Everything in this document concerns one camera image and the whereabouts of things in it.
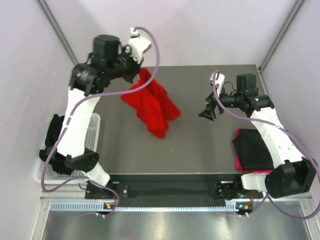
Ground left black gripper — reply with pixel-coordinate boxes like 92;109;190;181
106;46;143;85

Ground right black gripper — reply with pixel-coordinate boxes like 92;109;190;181
198;85;244;122

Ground red t shirt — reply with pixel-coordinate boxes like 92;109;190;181
121;79;182;139

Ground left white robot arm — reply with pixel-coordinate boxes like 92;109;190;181
42;32;152;199

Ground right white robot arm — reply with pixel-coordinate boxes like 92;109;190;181
199;70;317;199

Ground folded black t shirt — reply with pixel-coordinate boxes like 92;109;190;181
232;128;275;171

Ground folded pink t shirt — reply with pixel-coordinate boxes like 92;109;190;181
233;127;274;174

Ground black t shirt in basket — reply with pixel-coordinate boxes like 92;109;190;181
39;114;73;176

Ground white plastic basket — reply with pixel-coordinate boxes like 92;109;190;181
33;113;101;185

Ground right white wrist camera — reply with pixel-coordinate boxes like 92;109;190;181
210;70;225;97

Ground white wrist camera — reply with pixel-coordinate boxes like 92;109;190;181
128;27;152;62
210;70;225;97

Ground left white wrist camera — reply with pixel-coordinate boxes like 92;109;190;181
128;27;152;62

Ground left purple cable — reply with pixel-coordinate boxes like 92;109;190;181
41;26;161;218

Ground purple cable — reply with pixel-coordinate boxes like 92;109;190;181
211;69;320;220
41;26;161;218

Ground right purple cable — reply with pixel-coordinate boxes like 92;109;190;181
211;69;320;220

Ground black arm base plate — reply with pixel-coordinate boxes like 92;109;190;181
84;173;264;208

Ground white slotted cable duct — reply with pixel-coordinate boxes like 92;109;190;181
50;201;239;212

